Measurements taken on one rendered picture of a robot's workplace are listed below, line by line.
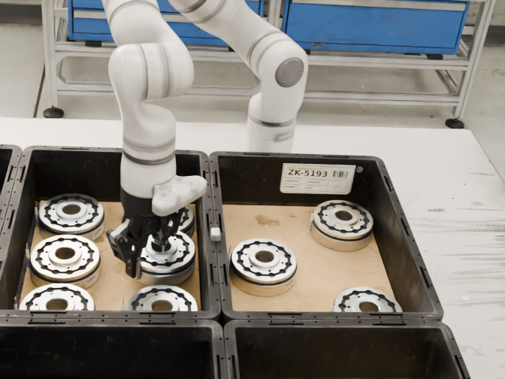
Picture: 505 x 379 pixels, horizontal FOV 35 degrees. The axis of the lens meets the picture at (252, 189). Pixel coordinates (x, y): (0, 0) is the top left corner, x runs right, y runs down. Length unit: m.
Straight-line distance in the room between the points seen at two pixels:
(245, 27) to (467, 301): 0.63
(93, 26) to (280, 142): 1.70
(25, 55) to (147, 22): 2.73
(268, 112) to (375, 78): 2.34
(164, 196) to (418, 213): 0.76
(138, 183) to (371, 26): 2.24
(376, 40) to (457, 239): 1.71
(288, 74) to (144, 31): 0.45
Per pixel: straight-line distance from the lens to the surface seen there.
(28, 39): 3.93
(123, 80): 1.01
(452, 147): 1.96
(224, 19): 1.36
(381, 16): 3.23
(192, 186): 1.09
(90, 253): 1.25
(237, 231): 1.35
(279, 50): 1.44
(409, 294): 1.22
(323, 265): 1.31
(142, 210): 1.11
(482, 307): 1.52
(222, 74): 3.66
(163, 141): 1.06
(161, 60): 1.01
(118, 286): 1.24
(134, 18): 1.07
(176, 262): 1.21
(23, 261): 1.30
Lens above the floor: 1.66
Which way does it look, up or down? 35 degrees down
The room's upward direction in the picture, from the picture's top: 7 degrees clockwise
